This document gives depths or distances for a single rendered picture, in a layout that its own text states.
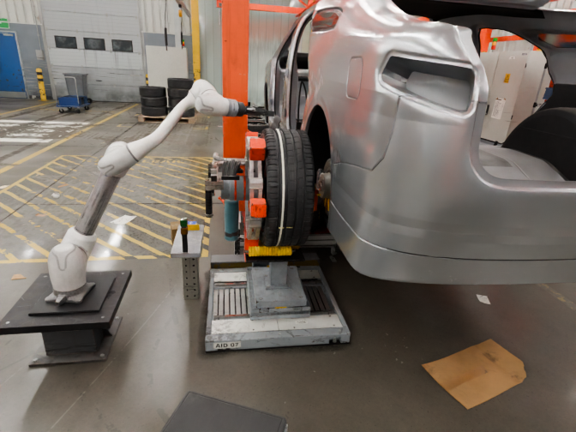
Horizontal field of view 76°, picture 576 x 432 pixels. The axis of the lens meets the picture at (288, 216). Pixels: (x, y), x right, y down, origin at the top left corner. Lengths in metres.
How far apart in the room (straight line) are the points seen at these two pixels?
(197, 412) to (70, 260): 1.06
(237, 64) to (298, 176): 0.96
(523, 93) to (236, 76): 4.86
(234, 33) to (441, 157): 1.63
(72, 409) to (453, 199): 1.84
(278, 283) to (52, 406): 1.26
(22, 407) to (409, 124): 2.02
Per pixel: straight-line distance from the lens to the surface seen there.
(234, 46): 2.50
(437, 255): 1.40
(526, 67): 6.52
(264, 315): 2.28
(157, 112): 10.50
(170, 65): 13.06
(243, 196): 2.06
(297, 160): 1.85
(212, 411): 1.52
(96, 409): 2.10
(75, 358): 2.36
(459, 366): 2.41
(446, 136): 1.23
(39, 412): 2.18
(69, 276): 2.19
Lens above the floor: 1.49
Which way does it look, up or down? 22 degrees down
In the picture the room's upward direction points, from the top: 3 degrees clockwise
